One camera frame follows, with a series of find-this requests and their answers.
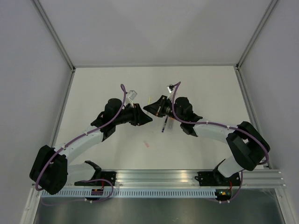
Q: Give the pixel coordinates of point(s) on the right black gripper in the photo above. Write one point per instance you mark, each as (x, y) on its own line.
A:
(156, 108)

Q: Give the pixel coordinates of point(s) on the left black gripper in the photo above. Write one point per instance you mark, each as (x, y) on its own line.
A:
(139, 118)

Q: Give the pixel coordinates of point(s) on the orange marker with clear cap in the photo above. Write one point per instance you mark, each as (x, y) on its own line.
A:
(170, 124)

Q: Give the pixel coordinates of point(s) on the purple ink pen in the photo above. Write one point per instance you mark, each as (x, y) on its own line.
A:
(164, 124)

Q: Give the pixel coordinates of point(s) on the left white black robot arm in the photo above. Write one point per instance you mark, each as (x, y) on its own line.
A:
(51, 169)

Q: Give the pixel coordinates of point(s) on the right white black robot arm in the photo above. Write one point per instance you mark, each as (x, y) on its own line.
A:
(246, 144)

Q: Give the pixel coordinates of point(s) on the pink transparent pen cap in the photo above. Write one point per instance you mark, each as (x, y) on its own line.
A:
(146, 144)

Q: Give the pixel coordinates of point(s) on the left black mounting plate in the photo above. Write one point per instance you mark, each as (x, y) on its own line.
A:
(109, 176)

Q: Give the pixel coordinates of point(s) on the black mounting plate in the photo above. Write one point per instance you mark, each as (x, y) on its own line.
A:
(210, 179)
(109, 176)

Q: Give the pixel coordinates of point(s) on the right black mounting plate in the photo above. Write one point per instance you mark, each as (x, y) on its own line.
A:
(210, 179)

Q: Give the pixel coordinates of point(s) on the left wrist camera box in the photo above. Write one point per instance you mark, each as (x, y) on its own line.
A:
(130, 97)

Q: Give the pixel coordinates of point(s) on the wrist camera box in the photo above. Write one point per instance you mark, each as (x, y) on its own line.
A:
(130, 97)
(171, 88)

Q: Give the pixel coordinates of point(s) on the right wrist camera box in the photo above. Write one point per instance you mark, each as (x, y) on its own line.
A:
(171, 88)

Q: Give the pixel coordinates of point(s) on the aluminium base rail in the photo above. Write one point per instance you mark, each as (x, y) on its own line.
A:
(185, 179)

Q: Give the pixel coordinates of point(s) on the white slotted cable duct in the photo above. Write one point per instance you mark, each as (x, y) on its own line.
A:
(137, 193)

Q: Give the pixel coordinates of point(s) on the left aluminium frame post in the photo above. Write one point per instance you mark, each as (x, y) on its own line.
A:
(42, 13)

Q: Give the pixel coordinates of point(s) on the aluminium frame post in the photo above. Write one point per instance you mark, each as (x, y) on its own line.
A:
(258, 30)
(42, 13)

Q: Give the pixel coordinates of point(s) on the right aluminium frame post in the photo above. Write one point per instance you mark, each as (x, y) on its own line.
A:
(258, 30)

